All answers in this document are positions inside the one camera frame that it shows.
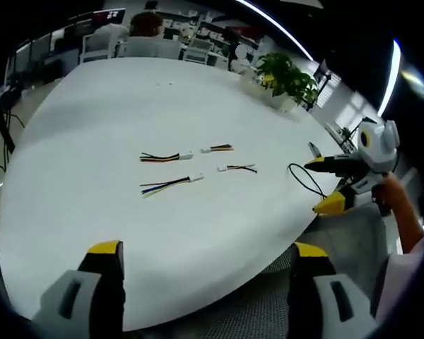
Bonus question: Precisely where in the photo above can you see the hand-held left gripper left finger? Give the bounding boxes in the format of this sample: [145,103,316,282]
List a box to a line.
[31,239,126,333]

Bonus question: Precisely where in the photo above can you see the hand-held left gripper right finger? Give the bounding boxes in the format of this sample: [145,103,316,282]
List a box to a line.
[287,242,379,339]

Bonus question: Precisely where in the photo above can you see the small JST connector thin wires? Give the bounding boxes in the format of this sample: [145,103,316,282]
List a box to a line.
[216,162,259,175]

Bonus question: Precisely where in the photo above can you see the JST connector short orange wires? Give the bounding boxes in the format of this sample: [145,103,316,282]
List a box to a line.
[200,143,235,155]

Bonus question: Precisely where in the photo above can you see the JST connector long splayed wires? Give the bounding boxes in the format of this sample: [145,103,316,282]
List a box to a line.
[139,172,205,198]

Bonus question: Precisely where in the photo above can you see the JST connector thick wire bundle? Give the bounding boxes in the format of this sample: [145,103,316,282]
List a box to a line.
[139,150,195,164]

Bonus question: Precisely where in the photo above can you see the ceiling light strip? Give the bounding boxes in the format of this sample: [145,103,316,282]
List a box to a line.
[238,0,314,64]
[377,37,402,117]

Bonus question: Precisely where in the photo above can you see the white plant pot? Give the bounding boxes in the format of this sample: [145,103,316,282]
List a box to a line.
[267,92,299,113]

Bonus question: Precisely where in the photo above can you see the person's white sleeve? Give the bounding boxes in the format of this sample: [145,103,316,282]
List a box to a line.
[373,232,424,321]

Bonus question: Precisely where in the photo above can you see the black floor stand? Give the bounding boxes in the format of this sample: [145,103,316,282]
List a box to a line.
[305,59,332,112]

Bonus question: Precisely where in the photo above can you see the green potted plant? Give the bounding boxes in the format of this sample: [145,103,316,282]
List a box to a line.
[255,52,319,107]

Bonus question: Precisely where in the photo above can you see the black tripod stand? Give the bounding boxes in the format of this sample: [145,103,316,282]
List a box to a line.
[0,86,16,155]

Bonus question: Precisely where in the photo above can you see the background storage shelves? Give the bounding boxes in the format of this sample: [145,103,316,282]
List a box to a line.
[161,6,266,49]

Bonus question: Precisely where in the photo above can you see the row of dark monitors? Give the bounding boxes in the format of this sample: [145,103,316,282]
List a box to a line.
[6,17,93,88]

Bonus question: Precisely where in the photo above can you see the screen with red display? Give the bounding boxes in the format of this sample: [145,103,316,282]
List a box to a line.
[93,8,126,25]

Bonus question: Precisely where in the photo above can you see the thin black cable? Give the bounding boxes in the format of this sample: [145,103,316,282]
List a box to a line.
[288,162,329,199]

